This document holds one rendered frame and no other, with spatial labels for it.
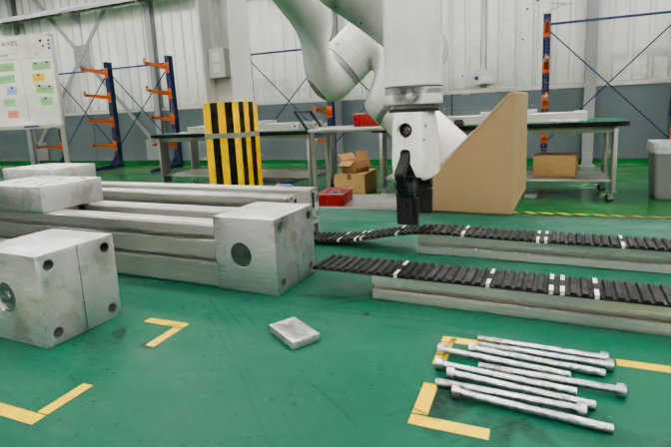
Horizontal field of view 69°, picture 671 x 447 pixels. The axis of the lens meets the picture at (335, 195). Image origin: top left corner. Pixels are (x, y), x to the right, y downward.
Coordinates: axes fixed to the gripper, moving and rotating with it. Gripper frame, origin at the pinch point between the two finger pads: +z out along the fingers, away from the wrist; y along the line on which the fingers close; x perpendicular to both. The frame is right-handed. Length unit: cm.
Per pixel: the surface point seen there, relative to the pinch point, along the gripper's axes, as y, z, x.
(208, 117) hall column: 242, -16, 238
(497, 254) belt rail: -1.9, 5.5, -12.3
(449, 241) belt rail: -1.9, 4.1, -5.5
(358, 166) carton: 462, 50, 201
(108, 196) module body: -5, -1, 61
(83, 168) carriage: 2, -6, 76
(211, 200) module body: -4.9, -1.3, 35.2
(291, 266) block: -20.5, 3.5, 10.4
